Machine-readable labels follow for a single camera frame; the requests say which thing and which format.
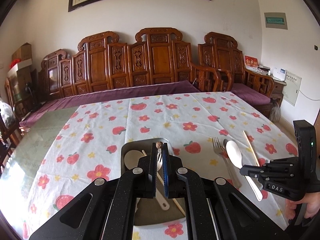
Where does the stainless steel fork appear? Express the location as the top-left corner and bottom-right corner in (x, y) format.
(212, 137), (241, 189)

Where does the purple armchair cushion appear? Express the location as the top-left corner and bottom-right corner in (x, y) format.
(231, 83), (271, 106)

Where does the white telephone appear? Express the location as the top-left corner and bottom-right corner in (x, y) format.
(272, 67), (286, 81)

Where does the carved wooden armchair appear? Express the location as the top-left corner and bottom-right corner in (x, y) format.
(198, 32), (274, 97)

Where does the green wall panel box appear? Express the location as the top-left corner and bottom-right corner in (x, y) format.
(264, 12), (287, 30)

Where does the metal rectangular tray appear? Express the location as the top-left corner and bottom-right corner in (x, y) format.
(120, 137), (187, 227)

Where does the red gift box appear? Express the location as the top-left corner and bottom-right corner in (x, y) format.
(244, 55), (258, 68)

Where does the person's right hand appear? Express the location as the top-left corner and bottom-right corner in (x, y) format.
(285, 191), (320, 221)

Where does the white wall distribution panel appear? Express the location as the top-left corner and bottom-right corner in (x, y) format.
(283, 71), (302, 106)

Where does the strawberry flower tablecloth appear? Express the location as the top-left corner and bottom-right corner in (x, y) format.
(22, 91), (299, 240)

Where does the wooden chopstick in tray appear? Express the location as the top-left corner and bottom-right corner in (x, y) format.
(141, 150), (187, 217)

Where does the carved wooden sofa bench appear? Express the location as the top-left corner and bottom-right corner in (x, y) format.
(37, 28), (222, 100)

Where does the stainless steel spoon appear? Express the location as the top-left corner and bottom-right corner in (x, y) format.
(223, 139), (228, 150)

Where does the wooden side table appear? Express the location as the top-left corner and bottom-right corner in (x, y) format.
(270, 78), (286, 107)

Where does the purple bench cushion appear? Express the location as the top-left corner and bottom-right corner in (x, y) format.
(20, 81), (200, 128)

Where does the wooden chopstick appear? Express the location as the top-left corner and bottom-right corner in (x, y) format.
(141, 150), (187, 217)
(242, 131), (260, 166)

